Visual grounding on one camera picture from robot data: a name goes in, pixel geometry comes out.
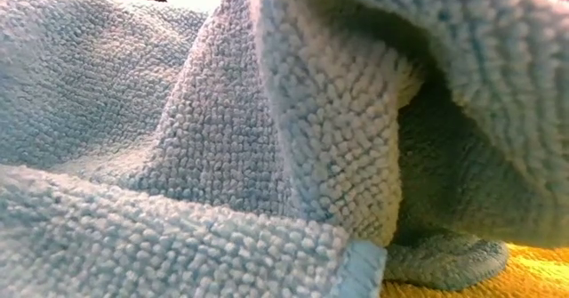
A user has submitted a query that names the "blue microfiber towel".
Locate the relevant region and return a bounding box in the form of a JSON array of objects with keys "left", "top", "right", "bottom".
[{"left": 0, "top": 0, "right": 569, "bottom": 298}]

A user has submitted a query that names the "yellow microfiber towel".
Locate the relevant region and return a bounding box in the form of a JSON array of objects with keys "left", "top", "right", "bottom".
[{"left": 380, "top": 242, "right": 569, "bottom": 298}]

